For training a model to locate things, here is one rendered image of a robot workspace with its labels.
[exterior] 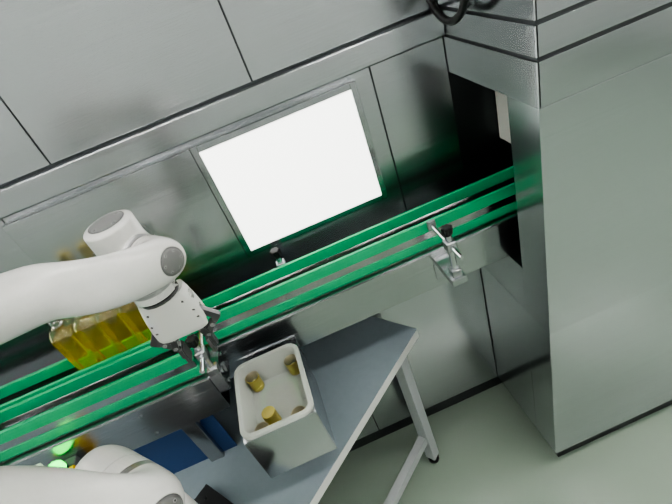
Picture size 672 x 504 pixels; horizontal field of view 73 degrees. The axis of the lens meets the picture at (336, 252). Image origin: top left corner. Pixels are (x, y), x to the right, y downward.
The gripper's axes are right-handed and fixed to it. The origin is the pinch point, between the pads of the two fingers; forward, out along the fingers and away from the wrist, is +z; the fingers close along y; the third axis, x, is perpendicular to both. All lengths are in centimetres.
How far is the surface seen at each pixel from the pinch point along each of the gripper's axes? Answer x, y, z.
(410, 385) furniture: -23, -41, 71
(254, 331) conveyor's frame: -19.5, -6.5, 18.9
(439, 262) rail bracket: -16, -58, 21
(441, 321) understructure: -40, -62, 68
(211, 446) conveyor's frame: -10.5, 17.8, 42.2
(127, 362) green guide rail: -19.5, 24.2, 11.2
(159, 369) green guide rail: -12.0, 15.4, 11.2
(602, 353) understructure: -2, -96, 68
